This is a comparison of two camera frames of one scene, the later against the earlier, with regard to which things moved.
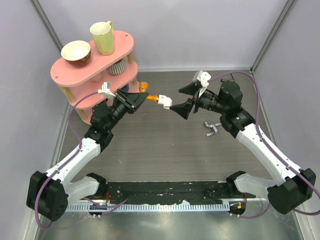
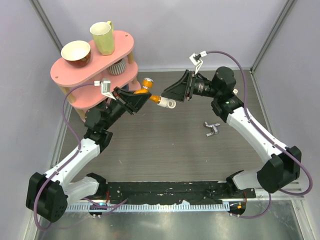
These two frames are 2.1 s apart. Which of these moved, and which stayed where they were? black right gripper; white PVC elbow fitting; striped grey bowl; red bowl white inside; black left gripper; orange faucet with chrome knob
Moved: orange faucet with chrome knob; black right gripper
Stayed: black left gripper; striped grey bowl; white PVC elbow fitting; red bowl white inside
